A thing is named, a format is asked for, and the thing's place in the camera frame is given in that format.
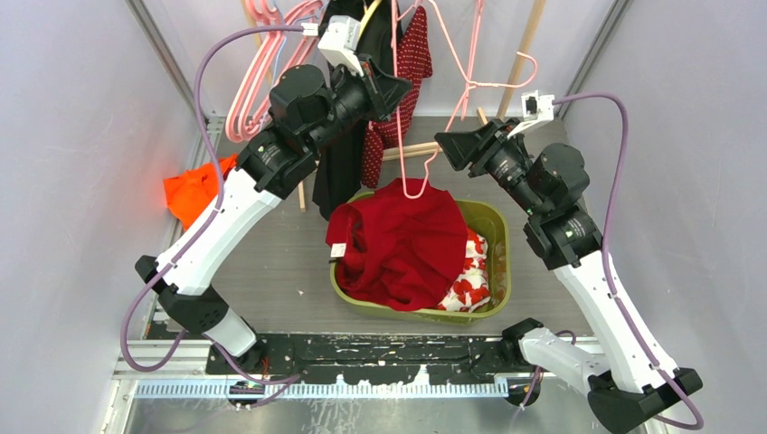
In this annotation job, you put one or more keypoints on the plain red garment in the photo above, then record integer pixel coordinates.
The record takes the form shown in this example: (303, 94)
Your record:
(399, 253)

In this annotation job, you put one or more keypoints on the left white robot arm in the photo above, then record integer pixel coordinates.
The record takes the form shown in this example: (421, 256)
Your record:
(267, 171)

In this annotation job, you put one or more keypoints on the orange garment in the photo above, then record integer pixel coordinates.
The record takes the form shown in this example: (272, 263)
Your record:
(188, 194)

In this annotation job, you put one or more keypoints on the pink hanger of dotted garment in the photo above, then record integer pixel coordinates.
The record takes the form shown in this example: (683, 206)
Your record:
(397, 14)

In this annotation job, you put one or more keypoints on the empty pink hangers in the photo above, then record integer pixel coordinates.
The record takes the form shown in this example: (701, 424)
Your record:
(248, 111)

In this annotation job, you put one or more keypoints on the wooden clothes rack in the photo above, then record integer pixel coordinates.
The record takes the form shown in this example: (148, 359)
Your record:
(510, 87)

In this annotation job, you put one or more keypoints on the black garment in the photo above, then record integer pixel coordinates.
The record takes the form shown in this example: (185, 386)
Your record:
(339, 172)

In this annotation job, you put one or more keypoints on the olive green plastic basket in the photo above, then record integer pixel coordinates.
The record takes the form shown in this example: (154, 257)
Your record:
(488, 222)

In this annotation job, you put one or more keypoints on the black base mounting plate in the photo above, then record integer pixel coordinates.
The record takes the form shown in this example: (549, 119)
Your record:
(343, 366)

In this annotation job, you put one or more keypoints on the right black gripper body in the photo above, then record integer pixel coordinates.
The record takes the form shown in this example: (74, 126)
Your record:
(502, 158)

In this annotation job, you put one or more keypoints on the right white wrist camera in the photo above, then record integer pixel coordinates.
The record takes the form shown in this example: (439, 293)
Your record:
(538, 110)

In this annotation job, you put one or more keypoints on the yellow wooden hanger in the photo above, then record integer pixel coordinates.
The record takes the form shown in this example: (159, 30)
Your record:
(369, 11)

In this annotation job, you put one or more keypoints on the light blue hanger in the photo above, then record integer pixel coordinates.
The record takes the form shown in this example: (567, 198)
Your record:
(304, 48)

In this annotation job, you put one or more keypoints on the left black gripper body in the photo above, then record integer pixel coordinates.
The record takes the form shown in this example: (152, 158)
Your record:
(349, 103)

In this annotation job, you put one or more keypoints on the red poppy floral skirt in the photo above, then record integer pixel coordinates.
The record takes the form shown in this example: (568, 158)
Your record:
(470, 290)

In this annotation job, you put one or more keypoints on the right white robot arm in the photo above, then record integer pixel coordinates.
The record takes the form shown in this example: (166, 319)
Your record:
(633, 380)

